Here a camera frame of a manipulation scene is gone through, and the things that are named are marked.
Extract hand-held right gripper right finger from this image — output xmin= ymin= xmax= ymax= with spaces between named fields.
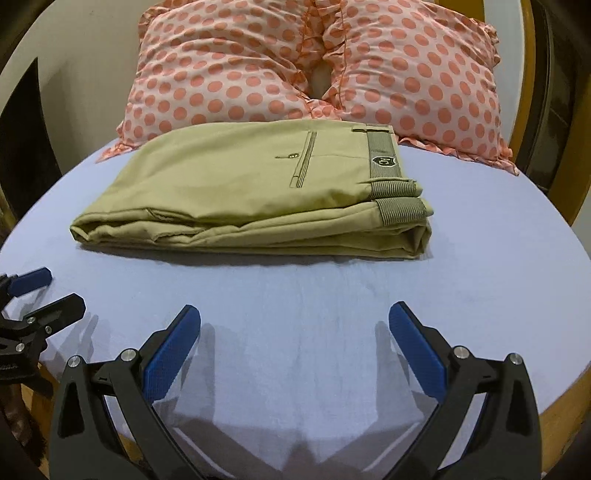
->
xmin=389 ymin=301 xmax=544 ymax=480

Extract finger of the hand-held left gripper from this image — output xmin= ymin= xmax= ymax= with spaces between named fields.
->
xmin=0 ymin=292 xmax=87 ymax=357
xmin=0 ymin=267 xmax=53 ymax=296

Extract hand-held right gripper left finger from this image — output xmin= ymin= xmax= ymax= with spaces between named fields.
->
xmin=49 ymin=304 xmax=202 ymax=480

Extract khaki pants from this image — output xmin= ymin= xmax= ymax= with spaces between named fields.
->
xmin=69 ymin=119 xmax=435 ymax=259

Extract lavender bed sheet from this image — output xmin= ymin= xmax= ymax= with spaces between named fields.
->
xmin=0 ymin=134 xmax=589 ymax=480

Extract pink polka dot pillow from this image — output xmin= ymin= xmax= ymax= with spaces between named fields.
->
xmin=96 ymin=0 xmax=324 ymax=163
xmin=302 ymin=0 xmax=520 ymax=176

